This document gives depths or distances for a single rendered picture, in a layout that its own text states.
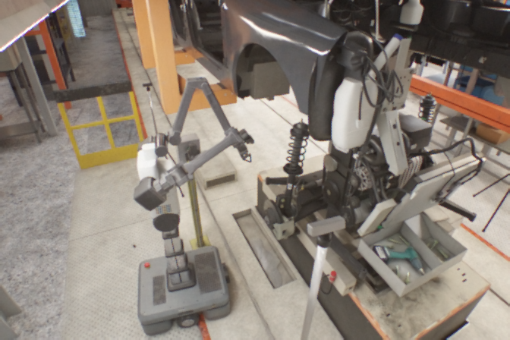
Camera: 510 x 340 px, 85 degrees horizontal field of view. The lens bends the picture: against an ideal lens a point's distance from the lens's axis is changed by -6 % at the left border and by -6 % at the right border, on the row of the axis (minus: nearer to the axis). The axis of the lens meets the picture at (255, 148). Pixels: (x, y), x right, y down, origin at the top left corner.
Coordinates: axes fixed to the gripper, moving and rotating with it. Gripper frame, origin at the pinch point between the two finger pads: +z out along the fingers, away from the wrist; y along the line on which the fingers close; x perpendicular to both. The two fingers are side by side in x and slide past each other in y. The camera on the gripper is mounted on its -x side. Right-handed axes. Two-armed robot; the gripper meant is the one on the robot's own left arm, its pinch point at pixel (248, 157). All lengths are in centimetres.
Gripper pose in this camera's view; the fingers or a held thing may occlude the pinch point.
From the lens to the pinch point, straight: 208.7
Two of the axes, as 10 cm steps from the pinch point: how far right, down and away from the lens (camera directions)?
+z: 4.8, 6.6, 5.7
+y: -2.8, -5.0, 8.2
